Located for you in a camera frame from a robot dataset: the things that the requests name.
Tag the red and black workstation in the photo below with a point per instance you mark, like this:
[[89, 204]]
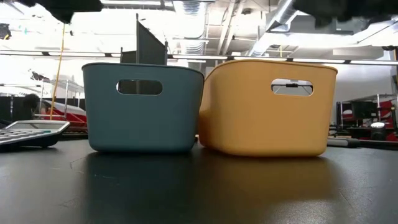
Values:
[[367, 115]]

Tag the person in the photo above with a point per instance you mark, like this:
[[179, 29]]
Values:
[[31, 105]]

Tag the round white lamp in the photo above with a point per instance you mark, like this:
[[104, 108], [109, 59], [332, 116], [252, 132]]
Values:
[[377, 125]]

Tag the metal frame rack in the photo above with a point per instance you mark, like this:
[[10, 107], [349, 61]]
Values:
[[65, 93]]

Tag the yellow plastic bin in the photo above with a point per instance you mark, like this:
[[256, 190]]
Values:
[[264, 124]]

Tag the yellow vertical pole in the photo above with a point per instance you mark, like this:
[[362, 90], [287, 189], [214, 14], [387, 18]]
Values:
[[58, 71]]

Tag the blue plastic bin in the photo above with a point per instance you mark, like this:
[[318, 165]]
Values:
[[140, 121]]

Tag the long ceiling light rail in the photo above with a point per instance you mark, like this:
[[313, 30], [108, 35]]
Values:
[[280, 59]]

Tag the red and white equipment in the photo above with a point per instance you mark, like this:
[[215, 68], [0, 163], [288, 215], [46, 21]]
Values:
[[70, 113]]

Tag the silver ceiling duct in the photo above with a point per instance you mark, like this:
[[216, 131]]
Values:
[[280, 21]]

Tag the grey desk calculator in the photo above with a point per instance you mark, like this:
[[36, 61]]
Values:
[[28, 132]]

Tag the dark grey divider panel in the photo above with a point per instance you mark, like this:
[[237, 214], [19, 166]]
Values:
[[149, 46]]

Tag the grey cylindrical bar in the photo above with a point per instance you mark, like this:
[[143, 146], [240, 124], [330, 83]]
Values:
[[343, 142]]

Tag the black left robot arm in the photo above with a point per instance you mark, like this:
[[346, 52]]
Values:
[[68, 7]]

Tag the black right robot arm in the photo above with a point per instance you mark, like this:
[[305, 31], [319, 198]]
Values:
[[342, 9]]

